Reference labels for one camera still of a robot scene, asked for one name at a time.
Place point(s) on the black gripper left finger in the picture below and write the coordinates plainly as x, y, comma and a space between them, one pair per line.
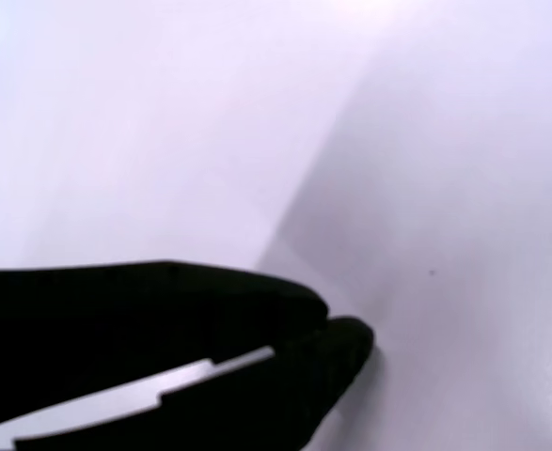
115, 319

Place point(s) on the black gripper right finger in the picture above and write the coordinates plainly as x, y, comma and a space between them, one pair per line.
257, 409

